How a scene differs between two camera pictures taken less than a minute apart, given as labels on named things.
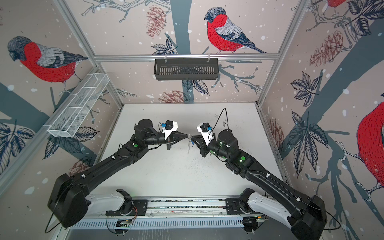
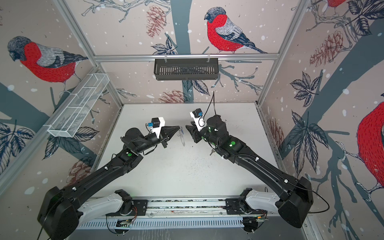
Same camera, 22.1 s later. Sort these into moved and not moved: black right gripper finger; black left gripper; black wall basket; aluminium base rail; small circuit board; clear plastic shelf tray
Moved: black right gripper finger; black left gripper
Not moved: aluminium base rail; black wall basket; small circuit board; clear plastic shelf tray
